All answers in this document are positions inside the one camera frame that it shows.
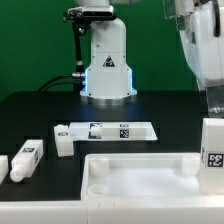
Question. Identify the white desk top tray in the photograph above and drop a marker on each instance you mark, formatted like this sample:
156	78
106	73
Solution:
138	175

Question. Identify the white front rail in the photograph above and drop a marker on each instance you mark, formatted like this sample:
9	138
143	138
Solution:
179	210

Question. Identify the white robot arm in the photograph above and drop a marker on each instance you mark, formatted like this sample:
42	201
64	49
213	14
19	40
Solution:
108	76

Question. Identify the black camera stand pole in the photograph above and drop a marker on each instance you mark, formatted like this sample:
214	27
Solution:
79	61

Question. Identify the white flat base plate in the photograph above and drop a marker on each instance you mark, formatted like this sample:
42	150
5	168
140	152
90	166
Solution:
112	131

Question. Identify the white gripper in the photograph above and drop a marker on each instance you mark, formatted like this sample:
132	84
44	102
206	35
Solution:
204	53

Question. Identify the black camera on stand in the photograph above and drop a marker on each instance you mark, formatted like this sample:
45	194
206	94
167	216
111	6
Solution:
91	13

